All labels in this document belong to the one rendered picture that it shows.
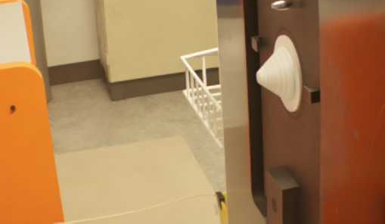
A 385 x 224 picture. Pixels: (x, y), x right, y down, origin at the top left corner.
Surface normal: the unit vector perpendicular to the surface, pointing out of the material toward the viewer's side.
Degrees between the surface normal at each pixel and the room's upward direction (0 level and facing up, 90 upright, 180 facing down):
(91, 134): 0
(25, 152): 90
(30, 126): 90
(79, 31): 90
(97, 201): 0
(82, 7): 90
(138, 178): 0
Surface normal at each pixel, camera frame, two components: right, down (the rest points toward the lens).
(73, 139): -0.06, -0.93
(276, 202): -0.97, 0.15
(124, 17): 0.24, 0.35
